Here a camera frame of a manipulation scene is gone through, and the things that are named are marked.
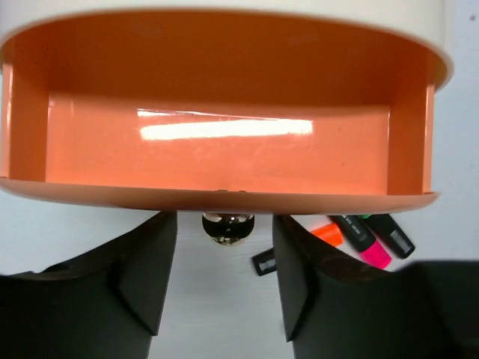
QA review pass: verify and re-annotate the orange cap black highlighter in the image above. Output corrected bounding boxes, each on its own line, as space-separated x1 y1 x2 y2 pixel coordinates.
251 223 344 277

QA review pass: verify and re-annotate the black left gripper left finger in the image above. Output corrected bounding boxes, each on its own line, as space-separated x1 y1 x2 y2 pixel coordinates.
1 212 177 358

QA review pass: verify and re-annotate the pink cap black highlighter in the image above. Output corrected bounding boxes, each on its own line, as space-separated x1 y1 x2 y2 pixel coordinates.
329 215 391 269

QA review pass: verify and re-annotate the green cap black highlighter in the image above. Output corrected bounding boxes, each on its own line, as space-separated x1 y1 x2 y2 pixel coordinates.
359 214 415 259

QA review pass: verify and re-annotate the orange top drawer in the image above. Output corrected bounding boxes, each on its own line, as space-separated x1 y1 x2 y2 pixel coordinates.
1 10 439 215

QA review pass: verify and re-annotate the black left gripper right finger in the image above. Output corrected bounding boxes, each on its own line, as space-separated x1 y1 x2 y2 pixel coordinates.
272 215 478 358

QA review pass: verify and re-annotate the cream cylindrical drawer organizer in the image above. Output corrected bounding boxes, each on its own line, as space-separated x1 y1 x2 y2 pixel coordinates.
1 0 455 89

